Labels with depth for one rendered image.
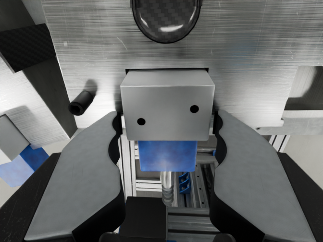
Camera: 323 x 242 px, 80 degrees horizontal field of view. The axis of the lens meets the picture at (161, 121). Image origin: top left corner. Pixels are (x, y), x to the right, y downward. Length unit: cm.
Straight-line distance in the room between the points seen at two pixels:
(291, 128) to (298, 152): 128
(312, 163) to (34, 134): 163
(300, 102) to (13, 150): 26
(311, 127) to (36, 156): 33
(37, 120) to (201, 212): 46
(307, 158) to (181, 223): 123
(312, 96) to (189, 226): 43
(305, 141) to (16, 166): 148
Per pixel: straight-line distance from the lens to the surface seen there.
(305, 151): 159
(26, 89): 21
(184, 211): 57
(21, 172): 26
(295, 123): 30
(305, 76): 19
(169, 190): 18
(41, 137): 23
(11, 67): 20
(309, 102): 20
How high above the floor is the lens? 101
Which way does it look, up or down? 59 degrees down
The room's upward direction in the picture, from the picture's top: 177 degrees counter-clockwise
